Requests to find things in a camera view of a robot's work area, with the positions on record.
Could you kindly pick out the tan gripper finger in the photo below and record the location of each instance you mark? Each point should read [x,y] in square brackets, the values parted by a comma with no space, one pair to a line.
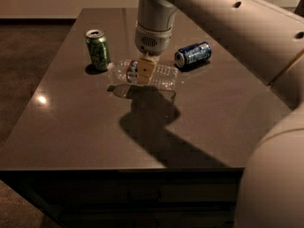
[146,67]

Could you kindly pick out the grey robot gripper body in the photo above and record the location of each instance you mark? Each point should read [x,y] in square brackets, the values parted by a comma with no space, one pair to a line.
[152,39]

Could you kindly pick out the clear plastic water bottle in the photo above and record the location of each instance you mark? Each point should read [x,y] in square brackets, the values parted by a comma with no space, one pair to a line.
[163,77]

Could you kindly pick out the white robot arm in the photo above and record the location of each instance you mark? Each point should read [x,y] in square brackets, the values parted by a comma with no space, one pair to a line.
[255,95]

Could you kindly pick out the blue soda can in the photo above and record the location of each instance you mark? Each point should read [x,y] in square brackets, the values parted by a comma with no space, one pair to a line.
[196,53]

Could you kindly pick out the green soda can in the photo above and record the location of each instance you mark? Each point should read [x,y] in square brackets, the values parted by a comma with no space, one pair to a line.
[96,43]

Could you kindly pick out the dark cabinet drawer front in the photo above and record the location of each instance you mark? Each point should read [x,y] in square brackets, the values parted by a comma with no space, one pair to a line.
[89,192]

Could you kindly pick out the black drawer handle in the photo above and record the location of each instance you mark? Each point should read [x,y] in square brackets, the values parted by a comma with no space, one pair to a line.
[144,196]

